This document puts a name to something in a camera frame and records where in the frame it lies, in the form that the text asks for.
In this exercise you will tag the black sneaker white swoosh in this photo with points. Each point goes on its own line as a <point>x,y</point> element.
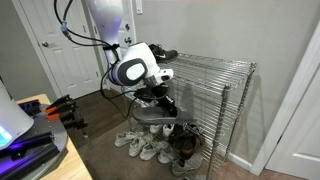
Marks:
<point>164,53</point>

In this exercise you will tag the dark door deadbolt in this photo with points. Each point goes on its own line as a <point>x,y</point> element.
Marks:
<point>127,26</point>

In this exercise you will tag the grey robot mounting plate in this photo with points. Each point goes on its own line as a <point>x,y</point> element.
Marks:
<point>57,133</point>

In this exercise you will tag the dark brown shoe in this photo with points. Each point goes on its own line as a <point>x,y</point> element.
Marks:
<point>195,133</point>
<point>186,146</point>

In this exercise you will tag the silver round door knob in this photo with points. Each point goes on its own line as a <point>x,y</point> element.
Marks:
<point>45,44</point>

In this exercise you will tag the dark blue bracket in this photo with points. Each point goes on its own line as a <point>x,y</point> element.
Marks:
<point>29,107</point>

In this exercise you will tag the grey slide slipper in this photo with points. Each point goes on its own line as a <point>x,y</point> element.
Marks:
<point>156,116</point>

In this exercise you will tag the dark round door knob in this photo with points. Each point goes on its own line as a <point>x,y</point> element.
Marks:
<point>127,40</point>

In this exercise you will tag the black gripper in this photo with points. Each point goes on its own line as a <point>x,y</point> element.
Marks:
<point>162,95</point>

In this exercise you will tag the black aluminium rail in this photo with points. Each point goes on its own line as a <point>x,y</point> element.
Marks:
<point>33,163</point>
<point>30,140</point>

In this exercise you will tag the grey sneaker orange accent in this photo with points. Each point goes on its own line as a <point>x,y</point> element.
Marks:
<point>186,165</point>

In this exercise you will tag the white light switch plate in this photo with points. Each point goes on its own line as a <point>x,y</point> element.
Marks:
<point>139,6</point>

